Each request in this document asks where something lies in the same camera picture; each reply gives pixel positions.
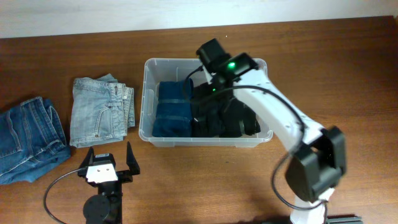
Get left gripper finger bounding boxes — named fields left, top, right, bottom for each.
left=79, top=147, right=95, bottom=169
left=126, top=141, right=141, bottom=175

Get dark navy garment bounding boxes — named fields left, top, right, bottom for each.
left=191, top=99, right=225, bottom=138

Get black garment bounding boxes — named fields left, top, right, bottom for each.
left=220, top=98, right=261, bottom=138

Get light blue jeans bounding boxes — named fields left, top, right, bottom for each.
left=70, top=73, right=136, bottom=148

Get teal blue garment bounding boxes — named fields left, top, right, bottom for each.
left=152, top=79, right=193, bottom=138

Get clear plastic storage bin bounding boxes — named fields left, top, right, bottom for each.
left=139, top=58, right=273, bottom=148

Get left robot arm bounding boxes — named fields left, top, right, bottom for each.
left=78, top=143, right=141, bottom=224

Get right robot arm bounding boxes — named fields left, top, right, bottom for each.
left=196, top=39, right=363, bottom=224

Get dark blue folded jeans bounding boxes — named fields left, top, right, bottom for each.
left=1, top=96, right=71, bottom=185

